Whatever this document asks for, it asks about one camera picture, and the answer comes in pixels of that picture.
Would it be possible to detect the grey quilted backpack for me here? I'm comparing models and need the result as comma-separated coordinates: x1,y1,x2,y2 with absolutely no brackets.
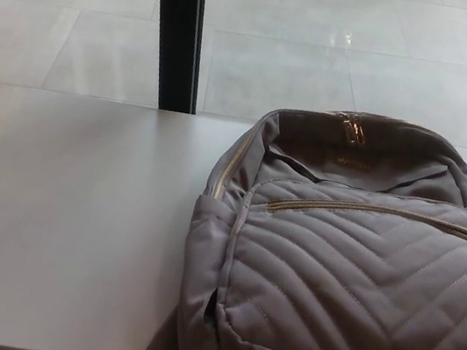
146,83,467,350

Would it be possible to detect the black vertical window post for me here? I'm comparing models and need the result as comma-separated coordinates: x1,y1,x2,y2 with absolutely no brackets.
135,0,215,116

